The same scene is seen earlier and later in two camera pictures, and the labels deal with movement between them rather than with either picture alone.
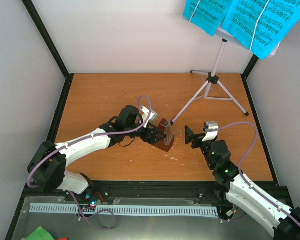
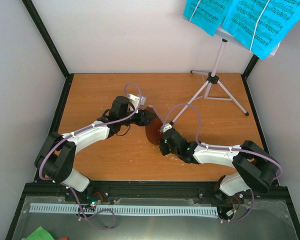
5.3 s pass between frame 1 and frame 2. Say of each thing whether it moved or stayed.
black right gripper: moved
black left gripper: moved
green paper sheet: stayed
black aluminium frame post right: stayed
